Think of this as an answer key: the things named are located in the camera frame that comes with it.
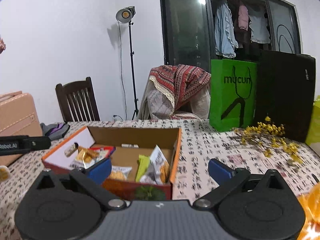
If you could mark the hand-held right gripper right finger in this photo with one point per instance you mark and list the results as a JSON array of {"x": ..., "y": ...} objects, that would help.
[{"x": 220, "y": 171}]

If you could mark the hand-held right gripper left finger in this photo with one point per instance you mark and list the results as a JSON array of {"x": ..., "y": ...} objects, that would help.
[{"x": 100, "y": 171}]

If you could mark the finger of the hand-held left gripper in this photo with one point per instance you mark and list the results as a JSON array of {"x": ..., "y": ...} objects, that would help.
[{"x": 37, "y": 143}]

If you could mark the orange cardboard box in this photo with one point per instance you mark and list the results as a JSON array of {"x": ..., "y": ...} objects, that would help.
[{"x": 117, "y": 132}]

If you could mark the pile of snack packets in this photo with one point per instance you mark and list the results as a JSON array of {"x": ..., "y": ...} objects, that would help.
[{"x": 157, "y": 165}]

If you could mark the grey purple cloth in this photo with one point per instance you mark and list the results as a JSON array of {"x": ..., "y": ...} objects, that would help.
[{"x": 56, "y": 131}]

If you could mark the pink hard-shell suitcase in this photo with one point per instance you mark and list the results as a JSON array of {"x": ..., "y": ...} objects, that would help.
[{"x": 17, "y": 117}]

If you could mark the green paper bag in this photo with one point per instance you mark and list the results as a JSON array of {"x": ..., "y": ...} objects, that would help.
[{"x": 220, "y": 105}]

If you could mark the yellow flower branch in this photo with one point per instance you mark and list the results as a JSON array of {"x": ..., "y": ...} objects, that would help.
[{"x": 272, "y": 130}]

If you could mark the dark wooden chair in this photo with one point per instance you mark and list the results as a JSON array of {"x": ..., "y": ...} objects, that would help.
[{"x": 75, "y": 85}]

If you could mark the armchair with patterned blankets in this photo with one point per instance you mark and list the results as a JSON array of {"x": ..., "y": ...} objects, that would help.
[{"x": 160, "y": 105}]

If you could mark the black paper bag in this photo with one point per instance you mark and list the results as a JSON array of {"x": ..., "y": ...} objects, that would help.
[{"x": 282, "y": 92}]

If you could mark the light green carton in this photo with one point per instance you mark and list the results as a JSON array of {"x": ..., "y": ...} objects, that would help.
[{"x": 315, "y": 125}]

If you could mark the light blue hanging shirt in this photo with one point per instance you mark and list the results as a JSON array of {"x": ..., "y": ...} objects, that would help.
[{"x": 225, "y": 30}]

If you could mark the dark framed sliding glass door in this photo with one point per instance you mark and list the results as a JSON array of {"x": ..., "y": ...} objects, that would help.
[{"x": 185, "y": 30}]

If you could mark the white hanging garment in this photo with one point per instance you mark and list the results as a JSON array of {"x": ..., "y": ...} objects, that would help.
[{"x": 260, "y": 27}]

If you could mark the studio light on stand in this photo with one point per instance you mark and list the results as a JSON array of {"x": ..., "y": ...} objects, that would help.
[{"x": 124, "y": 15}]

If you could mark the pink hanging garment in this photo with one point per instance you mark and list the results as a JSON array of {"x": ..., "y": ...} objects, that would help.
[{"x": 243, "y": 17}]

